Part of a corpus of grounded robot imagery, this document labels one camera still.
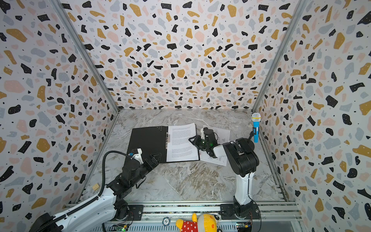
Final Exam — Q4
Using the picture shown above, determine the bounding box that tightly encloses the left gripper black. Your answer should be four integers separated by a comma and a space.
129, 152, 160, 188

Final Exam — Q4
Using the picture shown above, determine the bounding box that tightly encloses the printed paper sheet top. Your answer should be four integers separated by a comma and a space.
166, 123, 200, 163

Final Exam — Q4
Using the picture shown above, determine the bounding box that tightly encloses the orange folder black inside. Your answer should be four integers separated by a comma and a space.
127, 126, 168, 163

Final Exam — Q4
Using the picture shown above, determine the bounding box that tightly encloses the printed paper sheet with diagram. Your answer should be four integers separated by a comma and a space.
204, 126, 231, 145

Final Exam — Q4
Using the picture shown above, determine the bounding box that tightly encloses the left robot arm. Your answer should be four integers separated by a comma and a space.
30, 149, 161, 232

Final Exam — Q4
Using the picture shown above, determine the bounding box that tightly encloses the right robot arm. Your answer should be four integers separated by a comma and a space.
188, 127, 260, 218

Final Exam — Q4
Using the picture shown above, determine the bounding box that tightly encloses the blue toy microphone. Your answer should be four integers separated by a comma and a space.
252, 113, 261, 143

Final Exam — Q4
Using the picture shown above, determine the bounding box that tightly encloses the green circuit board left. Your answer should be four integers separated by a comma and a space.
111, 224, 130, 232

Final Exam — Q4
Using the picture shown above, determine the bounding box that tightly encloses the yellow red plush toy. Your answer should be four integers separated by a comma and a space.
176, 213, 222, 232

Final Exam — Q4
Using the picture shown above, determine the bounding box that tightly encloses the circuit board right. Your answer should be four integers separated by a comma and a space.
236, 222, 252, 232

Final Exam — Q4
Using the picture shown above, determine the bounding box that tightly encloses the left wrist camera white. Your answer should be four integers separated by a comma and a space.
129, 148, 144, 164

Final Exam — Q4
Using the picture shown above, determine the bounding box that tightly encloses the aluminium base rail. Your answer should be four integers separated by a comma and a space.
56, 201, 303, 232

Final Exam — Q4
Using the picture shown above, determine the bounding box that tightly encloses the round badge on rail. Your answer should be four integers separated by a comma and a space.
162, 217, 171, 226

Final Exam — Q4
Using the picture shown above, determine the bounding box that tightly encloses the black corrugated cable hose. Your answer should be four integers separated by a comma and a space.
28, 150, 131, 232

